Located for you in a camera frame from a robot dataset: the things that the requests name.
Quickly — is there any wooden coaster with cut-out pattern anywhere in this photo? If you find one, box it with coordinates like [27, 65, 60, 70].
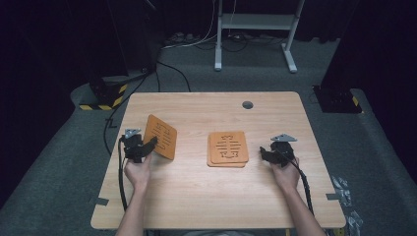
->
[208, 131, 250, 164]
[207, 133, 248, 169]
[143, 113, 178, 161]

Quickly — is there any white metal stand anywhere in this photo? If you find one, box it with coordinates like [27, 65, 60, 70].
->
[213, 0, 307, 74]

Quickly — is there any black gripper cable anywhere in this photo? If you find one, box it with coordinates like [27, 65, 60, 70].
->
[117, 135, 129, 212]
[277, 149, 316, 218]

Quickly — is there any white floor cable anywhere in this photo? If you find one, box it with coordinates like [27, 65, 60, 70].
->
[161, 0, 218, 51]

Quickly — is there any black stand base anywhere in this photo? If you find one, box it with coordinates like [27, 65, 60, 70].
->
[312, 85, 364, 115]

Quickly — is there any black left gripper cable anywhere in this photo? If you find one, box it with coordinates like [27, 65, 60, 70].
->
[117, 135, 129, 212]

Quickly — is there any crumpled clear plastic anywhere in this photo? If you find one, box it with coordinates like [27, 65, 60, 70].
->
[329, 176, 364, 236]

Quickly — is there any black floor cable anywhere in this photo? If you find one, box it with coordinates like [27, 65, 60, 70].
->
[102, 59, 193, 155]

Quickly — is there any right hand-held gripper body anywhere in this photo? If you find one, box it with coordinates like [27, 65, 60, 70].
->
[266, 133, 299, 168]

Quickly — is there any person's right hand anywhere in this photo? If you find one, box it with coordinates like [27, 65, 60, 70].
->
[269, 156, 301, 195]

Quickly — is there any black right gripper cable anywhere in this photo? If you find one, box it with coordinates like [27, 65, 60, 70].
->
[277, 149, 316, 218]

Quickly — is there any person's left hand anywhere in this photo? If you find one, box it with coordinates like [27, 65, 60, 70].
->
[124, 152, 153, 194]

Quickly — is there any black stand with yellow-striped base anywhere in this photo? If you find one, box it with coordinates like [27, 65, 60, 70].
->
[79, 73, 130, 112]

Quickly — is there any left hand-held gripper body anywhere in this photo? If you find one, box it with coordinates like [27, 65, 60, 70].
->
[122, 128, 148, 164]

